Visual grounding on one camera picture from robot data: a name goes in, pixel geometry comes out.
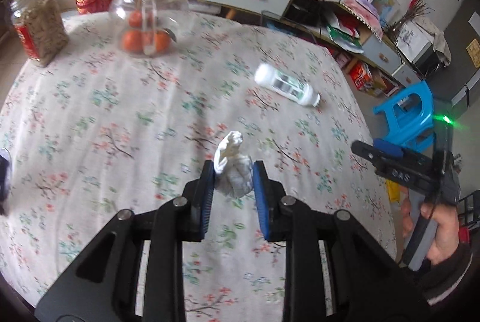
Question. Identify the white plastic bottle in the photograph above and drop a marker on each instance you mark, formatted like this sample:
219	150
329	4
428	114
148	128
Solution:
287	86

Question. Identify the plastic jar of nuts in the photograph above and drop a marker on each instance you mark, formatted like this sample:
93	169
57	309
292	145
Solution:
40	28

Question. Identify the black suction mount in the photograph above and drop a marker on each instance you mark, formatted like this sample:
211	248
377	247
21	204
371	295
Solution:
5	178

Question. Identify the orange mandarin front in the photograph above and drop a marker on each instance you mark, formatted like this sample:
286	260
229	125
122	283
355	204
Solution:
132	41

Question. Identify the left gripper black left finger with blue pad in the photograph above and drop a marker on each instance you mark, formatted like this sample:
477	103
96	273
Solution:
132	270

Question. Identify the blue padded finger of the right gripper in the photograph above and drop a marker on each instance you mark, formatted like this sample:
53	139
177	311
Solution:
388	148

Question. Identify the low grey side cabinet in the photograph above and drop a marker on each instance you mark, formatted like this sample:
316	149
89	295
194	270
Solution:
382	54

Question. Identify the orange mandarin top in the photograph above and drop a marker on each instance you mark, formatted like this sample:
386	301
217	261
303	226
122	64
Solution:
136	19

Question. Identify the orange mandarin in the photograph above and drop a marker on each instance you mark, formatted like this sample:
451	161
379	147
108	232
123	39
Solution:
162	41
136	19
132	41

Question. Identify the floral tablecloth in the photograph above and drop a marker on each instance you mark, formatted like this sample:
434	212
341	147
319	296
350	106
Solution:
98	131

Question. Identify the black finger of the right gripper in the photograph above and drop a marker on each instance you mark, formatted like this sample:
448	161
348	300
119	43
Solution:
368	152

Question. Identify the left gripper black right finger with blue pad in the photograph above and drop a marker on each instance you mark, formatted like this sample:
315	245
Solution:
335	269

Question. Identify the blue plastic stool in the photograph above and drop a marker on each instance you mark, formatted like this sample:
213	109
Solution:
409	117

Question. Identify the right hand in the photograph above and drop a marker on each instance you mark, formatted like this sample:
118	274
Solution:
447	235

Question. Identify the white tissue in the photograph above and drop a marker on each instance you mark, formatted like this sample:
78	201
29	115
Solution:
233	169

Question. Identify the orange mandarin right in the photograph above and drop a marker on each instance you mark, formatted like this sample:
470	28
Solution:
162	41

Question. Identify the glass jar with wooden lid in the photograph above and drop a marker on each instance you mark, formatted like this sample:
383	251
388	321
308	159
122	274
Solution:
163	19

